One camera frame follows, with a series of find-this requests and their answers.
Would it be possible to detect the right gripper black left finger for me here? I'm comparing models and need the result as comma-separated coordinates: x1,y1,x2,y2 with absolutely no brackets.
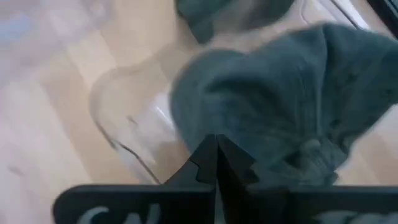
52,133,218,224

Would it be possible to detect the green baseball cap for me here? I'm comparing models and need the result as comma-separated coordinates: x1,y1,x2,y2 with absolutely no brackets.
174,0,295,45
169,22,398,189

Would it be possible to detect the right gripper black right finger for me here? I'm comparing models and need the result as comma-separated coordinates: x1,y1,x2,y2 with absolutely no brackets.
216,133,398,224

